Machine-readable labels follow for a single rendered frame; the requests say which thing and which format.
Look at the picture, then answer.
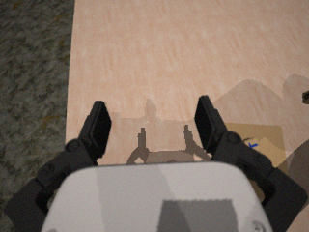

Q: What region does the cream letter block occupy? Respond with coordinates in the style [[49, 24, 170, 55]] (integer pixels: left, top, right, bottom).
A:
[[242, 137, 263, 152], [302, 91, 309, 104]]

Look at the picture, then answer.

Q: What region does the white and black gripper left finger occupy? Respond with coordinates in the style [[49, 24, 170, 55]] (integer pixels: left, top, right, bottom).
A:
[[5, 101, 112, 232]]

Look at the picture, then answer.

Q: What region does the tan flat mat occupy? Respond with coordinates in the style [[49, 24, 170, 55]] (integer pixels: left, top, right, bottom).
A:
[[224, 123, 289, 199]]

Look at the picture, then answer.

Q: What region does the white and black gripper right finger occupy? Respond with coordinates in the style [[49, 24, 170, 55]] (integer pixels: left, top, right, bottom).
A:
[[194, 95, 308, 232]]

